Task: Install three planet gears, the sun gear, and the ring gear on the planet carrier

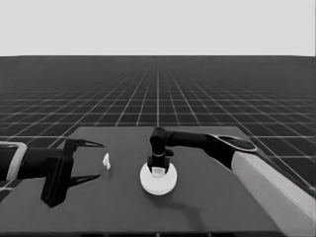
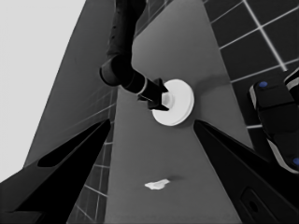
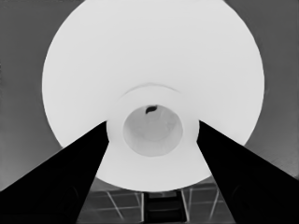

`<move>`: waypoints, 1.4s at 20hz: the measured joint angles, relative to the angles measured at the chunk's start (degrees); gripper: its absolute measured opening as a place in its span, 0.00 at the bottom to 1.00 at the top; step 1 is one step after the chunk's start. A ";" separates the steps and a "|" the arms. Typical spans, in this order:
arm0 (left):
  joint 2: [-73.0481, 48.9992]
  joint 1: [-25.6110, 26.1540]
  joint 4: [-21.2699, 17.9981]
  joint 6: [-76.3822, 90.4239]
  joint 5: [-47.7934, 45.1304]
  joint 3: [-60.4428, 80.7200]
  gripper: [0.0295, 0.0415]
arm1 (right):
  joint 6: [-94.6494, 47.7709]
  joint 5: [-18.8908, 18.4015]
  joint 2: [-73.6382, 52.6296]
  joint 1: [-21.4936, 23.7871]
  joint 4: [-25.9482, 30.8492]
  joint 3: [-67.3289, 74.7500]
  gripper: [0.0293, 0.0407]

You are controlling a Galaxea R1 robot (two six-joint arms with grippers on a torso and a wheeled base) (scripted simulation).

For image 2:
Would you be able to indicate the large thick white disc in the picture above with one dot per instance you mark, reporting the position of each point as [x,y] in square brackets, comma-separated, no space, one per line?
[182,99]

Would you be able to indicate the small thin T-shaped piece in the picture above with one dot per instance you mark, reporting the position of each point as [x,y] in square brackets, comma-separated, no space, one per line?
[155,185]

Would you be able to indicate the dark robot body block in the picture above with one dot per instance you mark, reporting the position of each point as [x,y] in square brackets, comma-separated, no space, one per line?
[274,105]

